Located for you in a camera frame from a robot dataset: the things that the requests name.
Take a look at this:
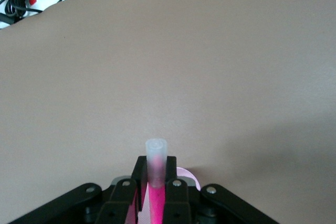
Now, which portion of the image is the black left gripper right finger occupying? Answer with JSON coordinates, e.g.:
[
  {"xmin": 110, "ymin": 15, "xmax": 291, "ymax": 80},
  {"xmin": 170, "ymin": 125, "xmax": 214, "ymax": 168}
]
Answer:
[{"xmin": 161, "ymin": 156, "xmax": 195, "ymax": 224}]

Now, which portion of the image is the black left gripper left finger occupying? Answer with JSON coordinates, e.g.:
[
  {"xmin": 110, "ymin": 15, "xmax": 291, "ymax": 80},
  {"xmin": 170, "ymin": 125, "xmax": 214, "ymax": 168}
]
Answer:
[{"xmin": 96, "ymin": 155, "xmax": 148, "ymax": 224}]

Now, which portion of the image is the pink marker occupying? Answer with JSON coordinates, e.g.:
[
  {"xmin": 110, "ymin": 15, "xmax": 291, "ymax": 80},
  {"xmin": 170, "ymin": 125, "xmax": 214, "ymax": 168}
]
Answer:
[{"xmin": 144, "ymin": 137, "xmax": 169, "ymax": 224}]

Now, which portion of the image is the pink mesh cup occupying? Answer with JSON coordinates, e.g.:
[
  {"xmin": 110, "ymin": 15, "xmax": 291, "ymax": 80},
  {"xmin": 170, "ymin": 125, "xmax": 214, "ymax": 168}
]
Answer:
[{"xmin": 125, "ymin": 166, "xmax": 202, "ymax": 224}]

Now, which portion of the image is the brown table cover sheet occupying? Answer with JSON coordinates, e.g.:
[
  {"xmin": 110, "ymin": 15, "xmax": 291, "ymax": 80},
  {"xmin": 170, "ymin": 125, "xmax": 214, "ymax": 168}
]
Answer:
[{"xmin": 0, "ymin": 0, "xmax": 336, "ymax": 224}]

